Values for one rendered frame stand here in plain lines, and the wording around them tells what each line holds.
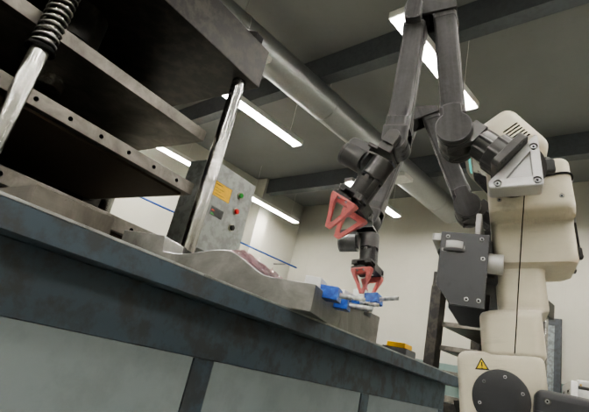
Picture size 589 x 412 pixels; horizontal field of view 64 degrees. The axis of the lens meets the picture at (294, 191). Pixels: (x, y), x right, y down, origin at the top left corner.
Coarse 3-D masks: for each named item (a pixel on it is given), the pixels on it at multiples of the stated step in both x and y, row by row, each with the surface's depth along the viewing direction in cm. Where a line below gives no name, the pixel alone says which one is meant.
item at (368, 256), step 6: (366, 246) 143; (372, 246) 143; (360, 252) 144; (366, 252) 142; (372, 252) 142; (378, 252) 144; (360, 258) 142; (366, 258) 138; (372, 258) 141; (354, 264) 140; (360, 264) 141; (366, 264) 140; (372, 264) 139
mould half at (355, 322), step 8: (344, 312) 124; (352, 312) 127; (360, 312) 131; (344, 320) 124; (352, 320) 127; (360, 320) 131; (368, 320) 135; (376, 320) 139; (344, 328) 124; (352, 328) 127; (360, 328) 131; (368, 328) 134; (376, 328) 138; (360, 336) 131; (368, 336) 134; (376, 336) 138
